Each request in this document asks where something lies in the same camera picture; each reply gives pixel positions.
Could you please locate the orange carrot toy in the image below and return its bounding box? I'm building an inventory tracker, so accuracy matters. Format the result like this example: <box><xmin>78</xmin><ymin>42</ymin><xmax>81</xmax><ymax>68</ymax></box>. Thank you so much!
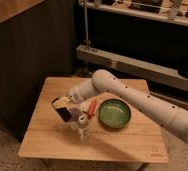
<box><xmin>87</xmin><ymin>100</ymin><xmax>97</xmax><ymax>119</ymax></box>

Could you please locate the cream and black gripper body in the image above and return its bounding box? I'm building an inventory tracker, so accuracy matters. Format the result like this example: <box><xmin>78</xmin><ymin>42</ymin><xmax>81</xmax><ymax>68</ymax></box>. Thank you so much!
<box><xmin>51</xmin><ymin>96</ymin><xmax>71</xmax><ymax>122</ymax></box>

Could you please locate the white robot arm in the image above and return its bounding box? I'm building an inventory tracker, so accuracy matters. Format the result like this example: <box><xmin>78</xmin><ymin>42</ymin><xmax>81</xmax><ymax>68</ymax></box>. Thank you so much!
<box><xmin>52</xmin><ymin>69</ymin><xmax>188</xmax><ymax>144</ymax></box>

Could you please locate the green ceramic bowl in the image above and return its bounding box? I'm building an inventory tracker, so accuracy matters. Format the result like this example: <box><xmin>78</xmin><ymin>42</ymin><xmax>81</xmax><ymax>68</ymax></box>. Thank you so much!
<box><xmin>98</xmin><ymin>99</ymin><xmax>131</xmax><ymax>129</ymax></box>

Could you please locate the grey ceramic cup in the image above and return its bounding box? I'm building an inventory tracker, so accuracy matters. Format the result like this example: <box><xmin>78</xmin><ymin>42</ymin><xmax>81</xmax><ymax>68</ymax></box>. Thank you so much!
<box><xmin>68</xmin><ymin>108</ymin><xmax>85</xmax><ymax>130</ymax></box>

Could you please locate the dark wooden cabinet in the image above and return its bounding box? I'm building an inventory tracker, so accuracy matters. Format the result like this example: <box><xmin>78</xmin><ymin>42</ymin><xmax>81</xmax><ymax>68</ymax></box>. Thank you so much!
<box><xmin>0</xmin><ymin>0</ymin><xmax>75</xmax><ymax>139</ymax></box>

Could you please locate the metal shelf rack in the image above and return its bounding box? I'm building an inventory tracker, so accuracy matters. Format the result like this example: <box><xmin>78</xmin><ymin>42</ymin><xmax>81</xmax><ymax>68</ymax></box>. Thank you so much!
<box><xmin>75</xmin><ymin>0</ymin><xmax>188</xmax><ymax>92</ymax></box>

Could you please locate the clear plastic bottle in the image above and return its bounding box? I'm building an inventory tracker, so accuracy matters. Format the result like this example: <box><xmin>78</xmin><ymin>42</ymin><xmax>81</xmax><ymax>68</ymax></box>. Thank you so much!
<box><xmin>78</xmin><ymin>115</ymin><xmax>90</xmax><ymax>140</ymax></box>

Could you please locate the wooden side table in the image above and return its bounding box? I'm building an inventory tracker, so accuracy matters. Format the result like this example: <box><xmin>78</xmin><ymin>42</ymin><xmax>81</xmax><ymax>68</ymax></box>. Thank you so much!
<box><xmin>18</xmin><ymin>77</ymin><xmax>168</xmax><ymax>163</ymax></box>

